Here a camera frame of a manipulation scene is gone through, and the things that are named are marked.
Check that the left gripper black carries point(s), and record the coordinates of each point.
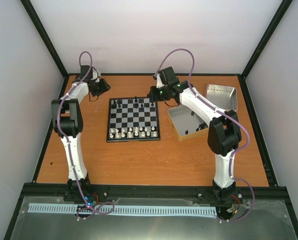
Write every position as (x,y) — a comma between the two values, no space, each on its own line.
(104,87)

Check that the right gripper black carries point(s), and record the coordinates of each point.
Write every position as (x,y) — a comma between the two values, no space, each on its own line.
(152,95)

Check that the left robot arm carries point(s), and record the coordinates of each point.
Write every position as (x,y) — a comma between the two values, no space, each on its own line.
(68,123)

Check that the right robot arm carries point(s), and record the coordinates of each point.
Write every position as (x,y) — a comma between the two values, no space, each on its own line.
(224,134)

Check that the black silver chess board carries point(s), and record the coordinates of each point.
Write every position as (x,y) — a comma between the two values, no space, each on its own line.
(129,116)

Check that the white king piece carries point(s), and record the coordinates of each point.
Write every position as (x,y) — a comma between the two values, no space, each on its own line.
(136,131)

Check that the yellow metal tin box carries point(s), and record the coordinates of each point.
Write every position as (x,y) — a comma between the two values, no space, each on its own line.
(185,123)

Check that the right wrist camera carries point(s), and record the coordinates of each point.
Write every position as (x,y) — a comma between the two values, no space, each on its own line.
(159,83)

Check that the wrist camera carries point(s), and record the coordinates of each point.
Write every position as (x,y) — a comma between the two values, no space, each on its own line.
(96,75)
(159,83)

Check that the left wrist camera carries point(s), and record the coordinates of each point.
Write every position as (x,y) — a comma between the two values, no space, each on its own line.
(96,75)

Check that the light blue cable duct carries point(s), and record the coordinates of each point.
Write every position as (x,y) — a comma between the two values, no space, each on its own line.
(125,210)

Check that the metal base plate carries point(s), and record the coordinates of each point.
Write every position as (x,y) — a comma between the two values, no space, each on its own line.
(268,220)

